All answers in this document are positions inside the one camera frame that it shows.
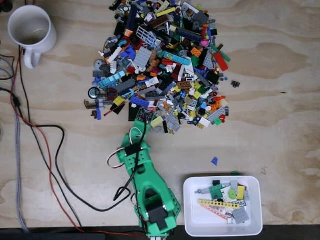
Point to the large black Lego plate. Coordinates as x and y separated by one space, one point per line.
133 113

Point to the pale yellow Lego plate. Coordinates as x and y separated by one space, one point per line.
158 121

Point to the pink round Lego plate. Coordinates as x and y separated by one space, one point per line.
151 109

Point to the blue two-by-six Lego plate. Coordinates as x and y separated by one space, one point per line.
138 101

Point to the black Lego bar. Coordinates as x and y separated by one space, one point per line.
165 126

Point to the black and red Lego piece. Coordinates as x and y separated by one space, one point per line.
116 108

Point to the yellow rounded Lego brick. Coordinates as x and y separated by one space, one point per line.
118 100

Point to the grey two-by-two Lego plate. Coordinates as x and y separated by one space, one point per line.
172 123
176 128

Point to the light blue Lego pickaxe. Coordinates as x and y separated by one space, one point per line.
128 93

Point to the orange Lego cylinder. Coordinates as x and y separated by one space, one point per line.
165 105

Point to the dark grey long Lego brick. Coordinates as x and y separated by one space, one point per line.
152 94

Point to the grey long Lego slab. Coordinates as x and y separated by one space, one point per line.
125 86

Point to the teal long Lego piece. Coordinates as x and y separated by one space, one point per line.
111 79

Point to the black Lego wheel teal hub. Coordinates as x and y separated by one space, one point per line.
93 93

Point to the navy printed Lego tile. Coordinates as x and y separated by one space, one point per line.
197 120

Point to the white two-by-two Lego plate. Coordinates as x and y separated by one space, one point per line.
204 121

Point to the yellow two-by-two Lego brick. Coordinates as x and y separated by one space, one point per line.
197 94

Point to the large grey Lego plate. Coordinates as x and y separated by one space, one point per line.
142 58

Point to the grey round Lego piece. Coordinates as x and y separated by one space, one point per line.
98 63

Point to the grey two-by-six Lego plate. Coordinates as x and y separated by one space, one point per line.
216 115

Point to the small green Lego plate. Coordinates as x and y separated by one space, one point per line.
217 121

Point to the small blue Lego wedge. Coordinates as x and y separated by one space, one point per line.
214 160

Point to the grey long Lego axle piece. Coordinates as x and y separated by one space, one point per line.
202 191

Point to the white Lego lattice fence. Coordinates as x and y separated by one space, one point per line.
144 33

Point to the orange Lego brick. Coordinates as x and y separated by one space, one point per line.
196 51

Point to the grey Lego wedge plate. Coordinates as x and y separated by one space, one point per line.
208 61

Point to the small black Lego grille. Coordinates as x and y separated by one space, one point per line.
234 83

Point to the red long Lego slope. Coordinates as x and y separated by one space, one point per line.
221 61

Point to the brown Lego brick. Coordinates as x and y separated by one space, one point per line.
157 22

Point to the pink Lego ball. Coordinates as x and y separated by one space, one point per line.
204 42

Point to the small green Lego piece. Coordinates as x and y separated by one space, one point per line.
235 172

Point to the small grey Lego tile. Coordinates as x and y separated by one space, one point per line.
233 185

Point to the lime green Lego gear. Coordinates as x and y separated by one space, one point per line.
231 194

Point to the white plastic bin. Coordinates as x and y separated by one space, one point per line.
200 225

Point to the yellow long Lego plate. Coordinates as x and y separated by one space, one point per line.
165 11

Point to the small yellow Lego plate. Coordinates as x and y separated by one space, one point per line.
240 192

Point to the dark grey Lego plate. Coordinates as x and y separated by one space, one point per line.
200 17

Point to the grey studded Lego plate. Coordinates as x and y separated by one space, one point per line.
240 215

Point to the dark brown long brick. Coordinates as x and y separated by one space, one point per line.
144 90

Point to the blue minifigure torso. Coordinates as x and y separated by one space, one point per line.
203 106

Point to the azure printed long plate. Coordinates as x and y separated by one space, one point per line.
176 58

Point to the dark blue long plate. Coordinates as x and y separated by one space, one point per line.
188 34

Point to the dark blue long brick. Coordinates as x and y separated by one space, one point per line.
131 16

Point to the yellow long Technic beam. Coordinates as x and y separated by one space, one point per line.
218 203

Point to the salmon long Technic beam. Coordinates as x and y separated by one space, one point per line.
215 210

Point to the white ceramic mug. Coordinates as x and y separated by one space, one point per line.
32 27

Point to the small camera circuit board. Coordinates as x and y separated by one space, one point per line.
145 115

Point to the brown Lego bracket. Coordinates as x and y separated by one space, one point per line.
88 103

